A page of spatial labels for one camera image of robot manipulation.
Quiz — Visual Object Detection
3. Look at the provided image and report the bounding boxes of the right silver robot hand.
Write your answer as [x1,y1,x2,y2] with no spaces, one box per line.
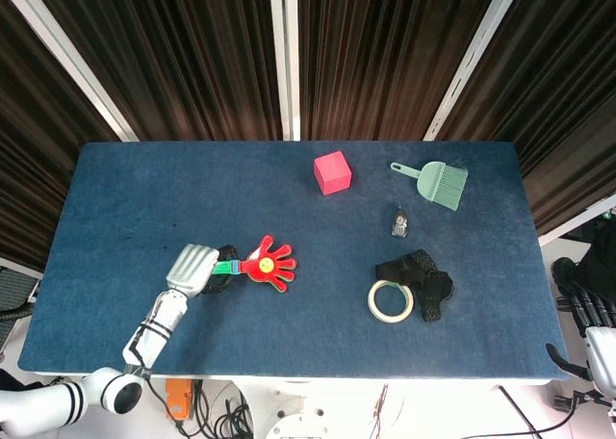
[545,282,616,396]

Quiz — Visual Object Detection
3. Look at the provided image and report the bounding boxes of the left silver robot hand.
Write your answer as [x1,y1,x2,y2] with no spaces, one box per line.
[166,244,240,298]

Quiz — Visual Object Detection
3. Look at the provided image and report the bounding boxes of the red hand clapper green handle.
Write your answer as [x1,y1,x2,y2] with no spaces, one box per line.
[213,235,298,294]

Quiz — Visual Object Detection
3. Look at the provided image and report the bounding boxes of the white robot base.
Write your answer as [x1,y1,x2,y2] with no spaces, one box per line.
[264,380,338,439]

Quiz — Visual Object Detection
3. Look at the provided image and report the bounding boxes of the orange plastic box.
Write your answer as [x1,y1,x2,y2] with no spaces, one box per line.
[165,378,194,424]

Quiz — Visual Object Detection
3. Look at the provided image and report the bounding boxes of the green plastic hand brush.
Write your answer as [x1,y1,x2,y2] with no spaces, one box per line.
[390,161,470,213]

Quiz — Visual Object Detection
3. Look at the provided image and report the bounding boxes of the blue velvet table cloth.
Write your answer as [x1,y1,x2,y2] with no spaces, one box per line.
[17,142,572,381]

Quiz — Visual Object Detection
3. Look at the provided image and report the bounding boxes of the red foam cube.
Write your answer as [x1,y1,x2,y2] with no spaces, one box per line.
[313,150,352,196]

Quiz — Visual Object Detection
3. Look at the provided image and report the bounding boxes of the grey mesh chair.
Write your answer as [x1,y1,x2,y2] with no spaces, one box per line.
[0,258,43,353]

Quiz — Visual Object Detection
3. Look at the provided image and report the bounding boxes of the black cloth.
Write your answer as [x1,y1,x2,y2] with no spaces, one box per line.
[374,248,454,323]

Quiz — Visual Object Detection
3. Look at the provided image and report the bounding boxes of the white adhesive tape roll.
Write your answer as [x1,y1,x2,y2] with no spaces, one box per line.
[368,279,415,323]

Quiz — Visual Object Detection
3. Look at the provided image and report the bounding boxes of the dark brown pleated curtain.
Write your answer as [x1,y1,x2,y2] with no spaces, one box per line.
[0,0,616,271]

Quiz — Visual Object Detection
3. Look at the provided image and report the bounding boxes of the black cable bundle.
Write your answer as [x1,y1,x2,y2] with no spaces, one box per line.
[192,380,259,439]

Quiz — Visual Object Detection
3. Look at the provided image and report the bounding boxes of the white frame post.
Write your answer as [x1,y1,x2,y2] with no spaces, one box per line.
[423,0,538,142]
[0,0,141,143]
[268,0,302,142]

